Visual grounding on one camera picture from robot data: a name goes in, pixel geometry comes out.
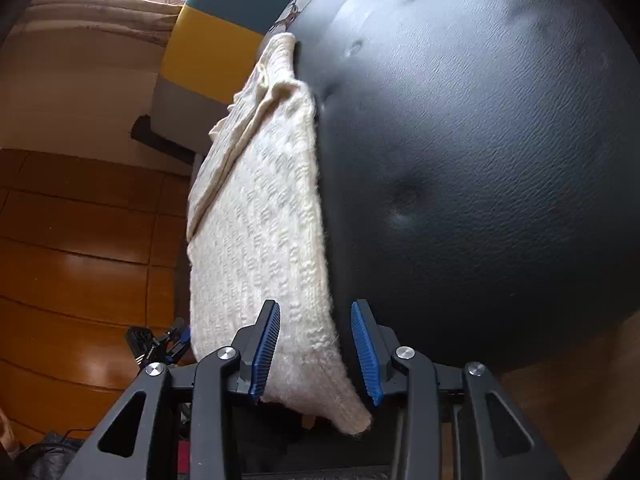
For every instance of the black padded folding bed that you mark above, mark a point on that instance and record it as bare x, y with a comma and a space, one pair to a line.
475, 160

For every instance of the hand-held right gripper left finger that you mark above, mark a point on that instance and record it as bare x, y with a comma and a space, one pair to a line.
265, 355

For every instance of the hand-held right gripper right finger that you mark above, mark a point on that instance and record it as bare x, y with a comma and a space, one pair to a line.
365, 360

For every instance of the patterned beige curtain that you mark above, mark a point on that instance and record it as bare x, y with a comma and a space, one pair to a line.
100, 10

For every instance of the wooden wardrobe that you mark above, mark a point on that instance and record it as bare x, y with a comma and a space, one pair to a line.
75, 260

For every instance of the grey padded clothing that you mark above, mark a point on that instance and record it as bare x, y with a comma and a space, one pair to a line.
50, 460

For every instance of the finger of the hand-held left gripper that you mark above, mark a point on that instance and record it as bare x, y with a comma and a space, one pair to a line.
182, 342

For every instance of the cream knit sweater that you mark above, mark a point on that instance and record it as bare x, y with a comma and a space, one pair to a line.
260, 220

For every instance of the grey yellow blue sofa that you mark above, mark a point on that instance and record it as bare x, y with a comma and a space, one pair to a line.
215, 50

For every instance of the deer print pillow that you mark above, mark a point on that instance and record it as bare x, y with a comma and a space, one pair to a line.
290, 15

